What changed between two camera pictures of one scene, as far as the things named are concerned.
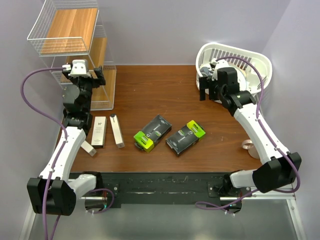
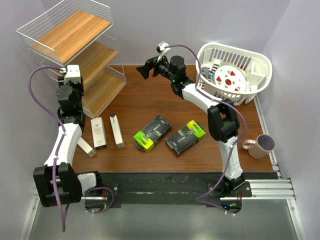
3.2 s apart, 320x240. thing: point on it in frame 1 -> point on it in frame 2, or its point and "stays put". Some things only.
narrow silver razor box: [118, 139] stays put
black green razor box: [185, 137] stays put
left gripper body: [86, 85] -> [78, 88]
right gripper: [203, 83] -> [152, 63]
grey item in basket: [205, 70] stays put
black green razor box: [145, 139] stays put
